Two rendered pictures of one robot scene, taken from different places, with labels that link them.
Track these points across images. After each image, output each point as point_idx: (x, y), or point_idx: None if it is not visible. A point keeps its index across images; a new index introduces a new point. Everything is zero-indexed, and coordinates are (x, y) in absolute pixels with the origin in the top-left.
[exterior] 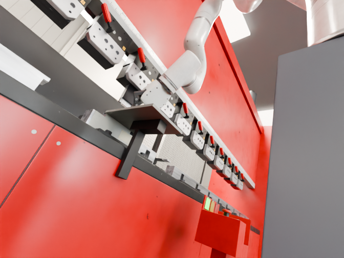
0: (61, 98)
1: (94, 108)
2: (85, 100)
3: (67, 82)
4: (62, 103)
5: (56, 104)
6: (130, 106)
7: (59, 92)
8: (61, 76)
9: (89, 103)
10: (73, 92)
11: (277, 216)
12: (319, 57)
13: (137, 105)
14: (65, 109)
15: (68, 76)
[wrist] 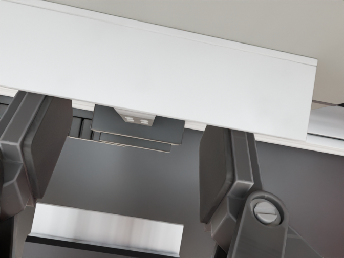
0: (186, 190)
1: (96, 207)
2: (130, 216)
3: (188, 236)
4: (178, 178)
5: (191, 170)
6: (90, 237)
7: (194, 200)
8: (206, 244)
9: (113, 213)
10: (165, 218)
11: None
12: None
13: (254, 218)
14: (167, 167)
15: (191, 255)
